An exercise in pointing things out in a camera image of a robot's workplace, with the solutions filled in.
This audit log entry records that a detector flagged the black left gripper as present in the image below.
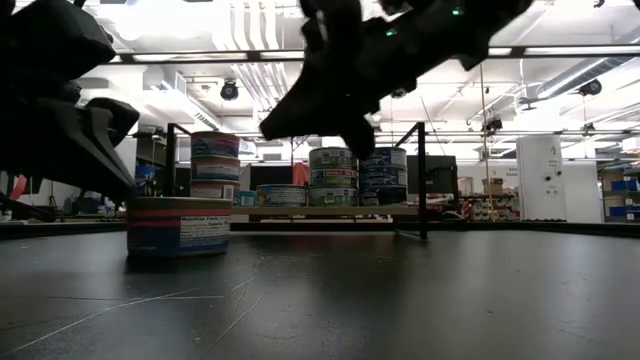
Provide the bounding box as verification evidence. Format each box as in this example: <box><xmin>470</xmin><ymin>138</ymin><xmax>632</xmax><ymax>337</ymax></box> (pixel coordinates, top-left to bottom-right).
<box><xmin>0</xmin><ymin>82</ymin><xmax>141</xmax><ymax>202</ymax></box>

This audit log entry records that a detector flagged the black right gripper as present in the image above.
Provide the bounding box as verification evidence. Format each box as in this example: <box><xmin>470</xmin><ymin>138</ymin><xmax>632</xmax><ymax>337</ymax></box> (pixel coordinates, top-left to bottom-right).
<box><xmin>258</xmin><ymin>0</ymin><xmax>426</xmax><ymax>161</ymax></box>

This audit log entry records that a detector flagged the light blue tuna can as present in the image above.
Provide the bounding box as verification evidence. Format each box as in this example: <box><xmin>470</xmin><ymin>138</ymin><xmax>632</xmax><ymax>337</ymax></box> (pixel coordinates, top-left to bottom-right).
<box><xmin>255</xmin><ymin>183</ymin><xmax>308</xmax><ymax>208</ymax></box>

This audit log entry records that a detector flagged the large black monitor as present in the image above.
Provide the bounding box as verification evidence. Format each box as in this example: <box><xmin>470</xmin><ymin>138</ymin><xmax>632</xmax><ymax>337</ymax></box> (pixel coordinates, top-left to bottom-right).
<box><xmin>407</xmin><ymin>154</ymin><xmax>459</xmax><ymax>201</ymax></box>

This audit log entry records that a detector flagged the long ceiling light fixture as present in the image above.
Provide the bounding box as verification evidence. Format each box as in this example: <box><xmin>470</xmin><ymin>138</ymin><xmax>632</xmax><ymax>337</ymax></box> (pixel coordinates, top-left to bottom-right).
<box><xmin>107</xmin><ymin>44</ymin><xmax>640</xmax><ymax>66</ymax></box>

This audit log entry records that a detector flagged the black table mat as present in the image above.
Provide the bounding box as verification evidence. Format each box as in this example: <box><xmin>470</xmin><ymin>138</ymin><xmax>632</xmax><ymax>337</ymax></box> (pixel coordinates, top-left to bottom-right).
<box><xmin>0</xmin><ymin>230</ymin><xmax>640</xmax><ymax>360</ymax></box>

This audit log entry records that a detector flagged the wooden shelf with black frame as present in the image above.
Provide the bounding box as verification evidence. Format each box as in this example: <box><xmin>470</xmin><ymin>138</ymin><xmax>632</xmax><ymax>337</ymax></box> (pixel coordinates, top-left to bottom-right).
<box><xmin>164</xmin><ymin>121</ymin><xmax>429</xmax><ymax>240</ymax></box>

